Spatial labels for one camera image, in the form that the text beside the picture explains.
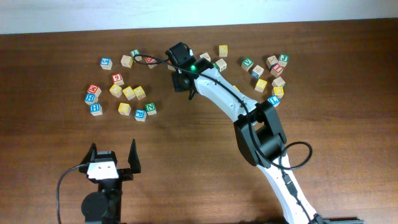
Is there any blue P block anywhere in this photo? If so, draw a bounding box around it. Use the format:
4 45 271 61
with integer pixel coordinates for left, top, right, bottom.
134 110 147 122

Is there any red I block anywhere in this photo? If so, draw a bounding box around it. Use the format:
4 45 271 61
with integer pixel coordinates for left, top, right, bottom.
271 63 284 77

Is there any plain wooden block centre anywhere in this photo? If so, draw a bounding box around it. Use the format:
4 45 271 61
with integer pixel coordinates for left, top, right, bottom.
215 58 227 72

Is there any red M block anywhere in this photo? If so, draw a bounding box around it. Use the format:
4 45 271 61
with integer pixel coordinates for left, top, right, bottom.
87 85 102 98

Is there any yellow block cluster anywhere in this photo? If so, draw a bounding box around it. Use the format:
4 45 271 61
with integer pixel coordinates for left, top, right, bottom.
109 84 123 98
133 86 146 100
123 86 136 100

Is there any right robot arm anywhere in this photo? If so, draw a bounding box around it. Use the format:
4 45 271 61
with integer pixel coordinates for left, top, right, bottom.
165 42 324 223

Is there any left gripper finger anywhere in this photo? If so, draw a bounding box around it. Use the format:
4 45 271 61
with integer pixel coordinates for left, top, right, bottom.
81 143 97 164
127 139 141 174

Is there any blue H block lower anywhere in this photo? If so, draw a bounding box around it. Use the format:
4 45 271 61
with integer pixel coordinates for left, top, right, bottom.
90 103 103 116

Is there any green J block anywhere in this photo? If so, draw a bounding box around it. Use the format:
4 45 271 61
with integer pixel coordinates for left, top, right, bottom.
278 54 289 67

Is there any red 6 block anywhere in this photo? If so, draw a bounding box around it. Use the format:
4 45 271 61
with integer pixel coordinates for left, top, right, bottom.
111 73 124 86

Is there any plain wooden block right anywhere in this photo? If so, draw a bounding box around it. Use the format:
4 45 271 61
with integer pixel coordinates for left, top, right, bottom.
272 77 285 87

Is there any blue h block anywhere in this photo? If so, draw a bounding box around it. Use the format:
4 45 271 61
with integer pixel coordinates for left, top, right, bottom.
90 103 103 116
84 93 98 105

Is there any left black cable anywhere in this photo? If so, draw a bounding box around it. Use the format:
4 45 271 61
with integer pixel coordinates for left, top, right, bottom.
56 164 82 224

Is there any blue L block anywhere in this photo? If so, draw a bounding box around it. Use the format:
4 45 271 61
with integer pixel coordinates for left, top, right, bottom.
267 96 280 107

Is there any plain wooden block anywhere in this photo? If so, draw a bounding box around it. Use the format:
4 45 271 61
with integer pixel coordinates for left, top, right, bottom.
121 55 134 68
272 77 285 87
215 58 227 72

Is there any plain wooden block left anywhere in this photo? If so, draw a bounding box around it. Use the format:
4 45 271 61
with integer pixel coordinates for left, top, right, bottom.
121 55 134 68

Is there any yellow block top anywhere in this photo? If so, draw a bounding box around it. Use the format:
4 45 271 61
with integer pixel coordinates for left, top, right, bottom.
218 45 228 57

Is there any green L block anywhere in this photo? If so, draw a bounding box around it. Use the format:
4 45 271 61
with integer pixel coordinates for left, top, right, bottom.
130 49 142 62

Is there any wooden block blue side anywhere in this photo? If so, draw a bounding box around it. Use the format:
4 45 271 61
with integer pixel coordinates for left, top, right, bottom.
200 52 211 62

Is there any blue S block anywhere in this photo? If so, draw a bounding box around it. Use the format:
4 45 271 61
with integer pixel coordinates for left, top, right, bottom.
251 65 264 79

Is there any green N block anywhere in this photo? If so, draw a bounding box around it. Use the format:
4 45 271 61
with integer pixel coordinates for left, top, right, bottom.
145 103 157 116

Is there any wooden K block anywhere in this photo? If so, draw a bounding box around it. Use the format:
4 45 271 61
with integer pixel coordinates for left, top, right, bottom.
266 55 279 69

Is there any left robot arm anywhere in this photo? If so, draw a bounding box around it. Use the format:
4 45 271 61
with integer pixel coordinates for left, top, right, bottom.
79 141 141 224

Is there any red A block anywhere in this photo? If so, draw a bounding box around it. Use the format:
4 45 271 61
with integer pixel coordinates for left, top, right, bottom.
146 55 158 69

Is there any blue H block upper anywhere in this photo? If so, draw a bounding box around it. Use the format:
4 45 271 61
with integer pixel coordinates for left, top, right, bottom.
84 93 98 105

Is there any green V block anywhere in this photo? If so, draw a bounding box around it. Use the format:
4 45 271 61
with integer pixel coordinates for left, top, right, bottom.
241 57 254 72

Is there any blue 5 block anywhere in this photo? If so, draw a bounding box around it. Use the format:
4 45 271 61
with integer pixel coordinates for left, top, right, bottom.
100 57 113 70

